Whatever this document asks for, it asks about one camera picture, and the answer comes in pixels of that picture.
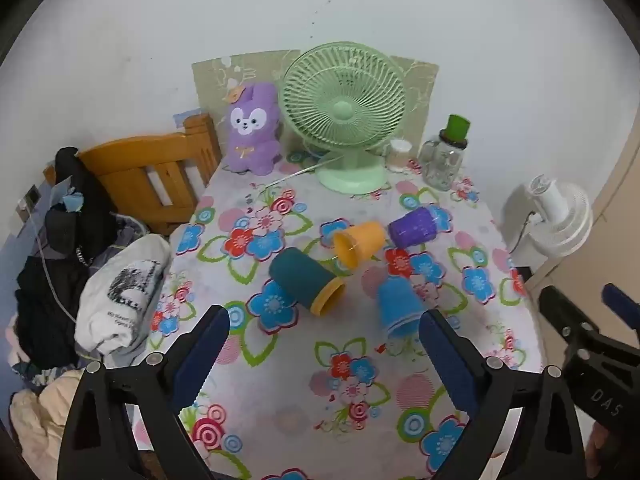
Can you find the blue cup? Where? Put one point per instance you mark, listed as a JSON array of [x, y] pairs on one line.
[[396, 305]]

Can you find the wooden bed headboard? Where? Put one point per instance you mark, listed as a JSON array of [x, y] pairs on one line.
[[130, 170]]

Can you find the wall socket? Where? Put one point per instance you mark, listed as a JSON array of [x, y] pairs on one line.
[[29, 200]]

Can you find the glass jar with green lid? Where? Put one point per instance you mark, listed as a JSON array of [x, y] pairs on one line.
[[442, 162]]

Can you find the purple plush toy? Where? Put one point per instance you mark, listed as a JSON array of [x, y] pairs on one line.
[[252, 132]]

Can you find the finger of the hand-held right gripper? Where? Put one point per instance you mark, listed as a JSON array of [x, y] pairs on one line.
[[562, 310], [622, 305]]

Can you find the green desk fan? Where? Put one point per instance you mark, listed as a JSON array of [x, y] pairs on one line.
[[342, 110]]

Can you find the white clip fan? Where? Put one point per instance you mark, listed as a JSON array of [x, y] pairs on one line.
[[555, 215]]

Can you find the pile of dark clothes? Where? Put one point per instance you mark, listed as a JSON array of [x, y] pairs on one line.
[[65, 240]]

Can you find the floral tablecloth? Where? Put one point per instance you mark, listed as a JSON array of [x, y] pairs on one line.
[[310, 390]]

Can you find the purple cup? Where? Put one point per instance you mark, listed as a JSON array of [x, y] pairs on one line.
[[412, 227]]

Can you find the teal cup with orange rim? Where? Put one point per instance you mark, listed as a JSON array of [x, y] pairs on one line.
[[300, 277]]

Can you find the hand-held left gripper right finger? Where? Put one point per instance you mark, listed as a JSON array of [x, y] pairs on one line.
[[448, 360]]

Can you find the small white cup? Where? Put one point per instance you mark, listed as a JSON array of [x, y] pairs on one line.
[[399, 156]]

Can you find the white printed bag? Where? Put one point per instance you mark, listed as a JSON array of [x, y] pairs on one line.
[[125, 285]]

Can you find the beige cloth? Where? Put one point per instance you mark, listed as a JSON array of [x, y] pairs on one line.
[[45, 410]]

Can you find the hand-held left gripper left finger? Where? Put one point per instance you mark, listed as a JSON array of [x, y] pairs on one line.
[[200, 360]]

